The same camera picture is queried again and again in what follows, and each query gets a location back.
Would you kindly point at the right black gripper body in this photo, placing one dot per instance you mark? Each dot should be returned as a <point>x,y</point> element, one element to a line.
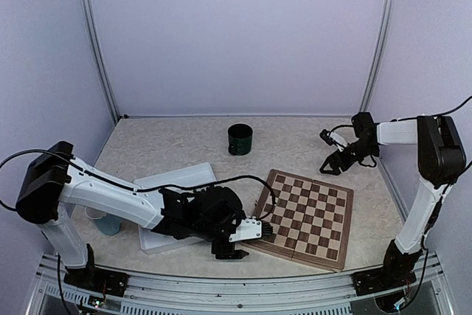
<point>363,151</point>

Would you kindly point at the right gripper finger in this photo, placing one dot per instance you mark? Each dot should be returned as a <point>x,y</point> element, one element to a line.
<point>344,160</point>
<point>331,163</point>

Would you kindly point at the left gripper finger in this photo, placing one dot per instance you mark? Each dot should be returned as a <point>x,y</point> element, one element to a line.
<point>223,254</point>
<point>240,253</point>

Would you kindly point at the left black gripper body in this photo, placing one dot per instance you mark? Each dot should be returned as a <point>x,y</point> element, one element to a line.
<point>206,231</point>

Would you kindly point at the white plastic tray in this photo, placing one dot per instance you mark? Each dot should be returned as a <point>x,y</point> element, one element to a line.
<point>152,242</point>

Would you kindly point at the wooden chess board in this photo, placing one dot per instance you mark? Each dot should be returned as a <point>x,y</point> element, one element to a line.
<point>311,221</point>

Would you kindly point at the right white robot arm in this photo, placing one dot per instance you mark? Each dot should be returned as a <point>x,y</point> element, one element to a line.
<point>441,160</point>

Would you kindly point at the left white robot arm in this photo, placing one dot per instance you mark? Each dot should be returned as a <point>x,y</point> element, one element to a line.
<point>57,178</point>

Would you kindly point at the dark green cup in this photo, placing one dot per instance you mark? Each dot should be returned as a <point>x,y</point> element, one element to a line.
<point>239,139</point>

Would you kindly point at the light blue pitcher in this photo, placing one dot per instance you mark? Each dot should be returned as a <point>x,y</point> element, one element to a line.
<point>107,224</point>

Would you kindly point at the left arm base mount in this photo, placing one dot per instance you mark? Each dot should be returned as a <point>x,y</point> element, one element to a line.
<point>106,282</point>

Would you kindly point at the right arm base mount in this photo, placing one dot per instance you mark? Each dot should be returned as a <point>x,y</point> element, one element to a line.
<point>377,280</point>

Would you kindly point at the aluminium front rail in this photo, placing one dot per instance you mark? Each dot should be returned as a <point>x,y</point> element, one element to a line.
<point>147,293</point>

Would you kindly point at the right aluminium frame post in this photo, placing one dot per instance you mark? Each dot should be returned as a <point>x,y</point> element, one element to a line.
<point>382,36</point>

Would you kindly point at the aluminium frame post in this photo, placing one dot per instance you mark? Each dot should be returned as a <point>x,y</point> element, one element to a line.
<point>99,60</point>
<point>382,36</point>

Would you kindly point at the left aluminium frame post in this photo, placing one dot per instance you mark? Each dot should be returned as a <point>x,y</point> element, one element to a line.
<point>99,60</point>

